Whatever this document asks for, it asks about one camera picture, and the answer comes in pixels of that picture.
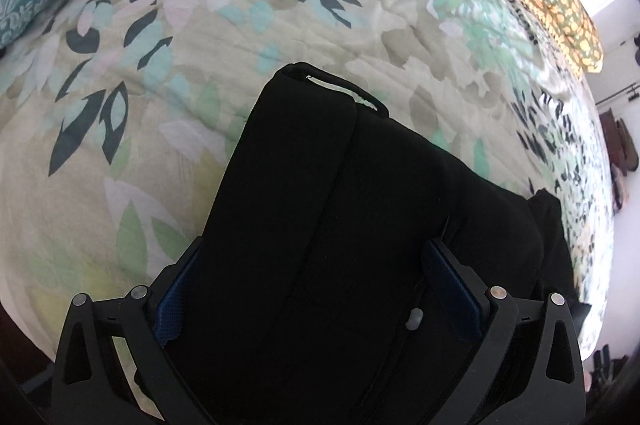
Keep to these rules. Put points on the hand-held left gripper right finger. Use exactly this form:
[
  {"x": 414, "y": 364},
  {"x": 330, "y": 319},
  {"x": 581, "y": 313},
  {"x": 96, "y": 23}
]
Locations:
[{"x": 452, "y": 291}]

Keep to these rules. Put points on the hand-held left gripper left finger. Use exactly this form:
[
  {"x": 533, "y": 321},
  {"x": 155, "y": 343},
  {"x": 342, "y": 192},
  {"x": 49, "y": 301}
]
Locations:
[{"x": 170, "y": 311}]

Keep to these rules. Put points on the black pants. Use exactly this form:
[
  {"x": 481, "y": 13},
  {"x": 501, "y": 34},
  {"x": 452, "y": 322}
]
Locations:
[{"x": 360, "y": 230}]

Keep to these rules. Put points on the dark shoes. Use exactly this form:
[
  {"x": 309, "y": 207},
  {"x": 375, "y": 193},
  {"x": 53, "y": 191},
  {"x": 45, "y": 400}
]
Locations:
[{"x": 607, "y": 367}]

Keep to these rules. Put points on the brown cabinet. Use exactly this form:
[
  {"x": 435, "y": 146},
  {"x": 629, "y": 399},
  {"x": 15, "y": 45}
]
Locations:
[{"x": 606, "y": 130}]

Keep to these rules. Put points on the floral bedspread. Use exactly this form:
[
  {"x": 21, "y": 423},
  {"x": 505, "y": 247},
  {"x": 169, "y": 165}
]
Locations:
[{"x": 200, "y": 80}]

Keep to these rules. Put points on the white door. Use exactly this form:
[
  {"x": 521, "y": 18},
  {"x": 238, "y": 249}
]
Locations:
[{"x": 625, "y": 75}]

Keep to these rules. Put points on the black door hanger item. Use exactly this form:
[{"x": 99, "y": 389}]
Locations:
[{"x": 637, "y": 50}]

